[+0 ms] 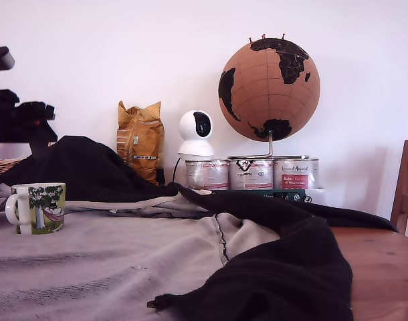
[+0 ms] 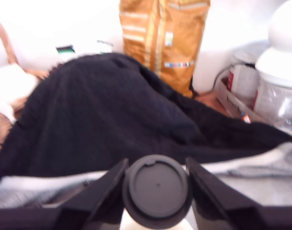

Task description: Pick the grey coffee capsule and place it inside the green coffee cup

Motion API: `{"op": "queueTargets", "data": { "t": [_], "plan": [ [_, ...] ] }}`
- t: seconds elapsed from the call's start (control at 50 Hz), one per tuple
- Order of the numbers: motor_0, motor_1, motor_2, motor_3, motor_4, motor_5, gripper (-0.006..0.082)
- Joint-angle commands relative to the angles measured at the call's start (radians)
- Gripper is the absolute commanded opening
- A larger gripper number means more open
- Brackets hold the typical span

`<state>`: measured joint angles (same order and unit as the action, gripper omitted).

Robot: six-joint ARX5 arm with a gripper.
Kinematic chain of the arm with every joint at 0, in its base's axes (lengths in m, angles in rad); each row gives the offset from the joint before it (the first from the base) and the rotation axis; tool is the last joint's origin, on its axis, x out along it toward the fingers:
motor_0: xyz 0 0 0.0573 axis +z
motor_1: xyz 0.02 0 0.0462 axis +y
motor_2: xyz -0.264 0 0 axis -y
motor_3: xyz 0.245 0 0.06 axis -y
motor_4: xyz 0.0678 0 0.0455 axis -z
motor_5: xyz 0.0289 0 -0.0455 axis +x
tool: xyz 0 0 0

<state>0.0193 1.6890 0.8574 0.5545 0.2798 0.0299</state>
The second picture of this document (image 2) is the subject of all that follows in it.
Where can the black fleece cloth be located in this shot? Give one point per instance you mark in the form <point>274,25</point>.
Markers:
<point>100,107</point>

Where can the orange-brown coffee bag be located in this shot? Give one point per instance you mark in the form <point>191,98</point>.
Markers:
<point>179,36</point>

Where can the grey knit cloth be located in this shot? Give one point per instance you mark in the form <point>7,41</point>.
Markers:
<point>244,189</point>

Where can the white cloth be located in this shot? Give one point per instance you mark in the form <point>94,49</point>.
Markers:
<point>12,79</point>

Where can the white cardboard tray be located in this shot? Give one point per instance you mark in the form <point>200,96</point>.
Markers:
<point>229,103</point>

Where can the white dome security camera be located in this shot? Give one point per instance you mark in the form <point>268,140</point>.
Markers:
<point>284,28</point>

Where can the green and white packet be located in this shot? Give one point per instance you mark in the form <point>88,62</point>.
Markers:
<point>65,49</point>
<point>105,46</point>

